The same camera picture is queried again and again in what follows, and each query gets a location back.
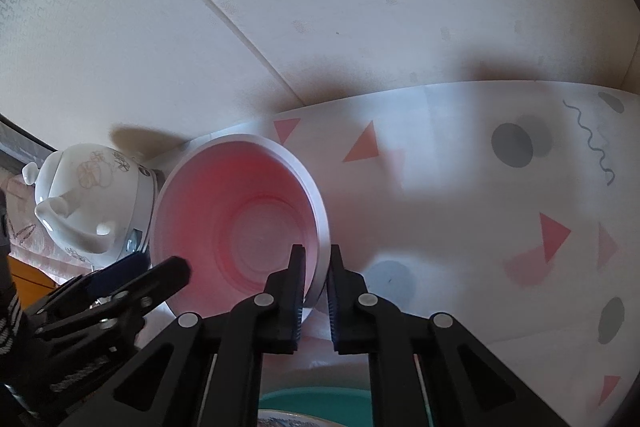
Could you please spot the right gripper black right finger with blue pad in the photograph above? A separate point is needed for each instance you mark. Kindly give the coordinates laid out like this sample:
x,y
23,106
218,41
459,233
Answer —
x,y
425,371

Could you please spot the red plastic bowl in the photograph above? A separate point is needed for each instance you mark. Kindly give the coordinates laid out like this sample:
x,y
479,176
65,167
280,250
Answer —
x,y
233,209

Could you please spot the patterned white tablecloth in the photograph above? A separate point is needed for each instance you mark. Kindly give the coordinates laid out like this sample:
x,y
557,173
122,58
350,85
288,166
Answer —
x,y
511,205

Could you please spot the teal round plastic plate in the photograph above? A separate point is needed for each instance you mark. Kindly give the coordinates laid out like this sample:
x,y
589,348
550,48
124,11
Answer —
x,y
345,406

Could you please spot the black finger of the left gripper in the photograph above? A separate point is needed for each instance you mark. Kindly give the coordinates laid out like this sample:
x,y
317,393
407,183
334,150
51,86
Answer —
x,y
71,307

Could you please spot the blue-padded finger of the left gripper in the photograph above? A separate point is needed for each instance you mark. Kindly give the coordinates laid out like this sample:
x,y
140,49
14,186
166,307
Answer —
x,y
119,273

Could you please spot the white ceramic electric kettle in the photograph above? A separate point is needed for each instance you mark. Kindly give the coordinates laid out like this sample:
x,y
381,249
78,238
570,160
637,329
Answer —
x,y
95,202

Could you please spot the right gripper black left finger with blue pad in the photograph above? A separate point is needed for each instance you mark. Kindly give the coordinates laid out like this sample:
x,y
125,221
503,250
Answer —
x,y
205,372

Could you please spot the white plate red character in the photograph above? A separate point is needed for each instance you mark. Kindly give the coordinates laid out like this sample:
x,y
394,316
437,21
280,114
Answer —
x,y
273,418

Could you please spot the pink striped bedding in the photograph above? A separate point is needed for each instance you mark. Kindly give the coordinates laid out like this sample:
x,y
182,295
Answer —
x,y
30,242

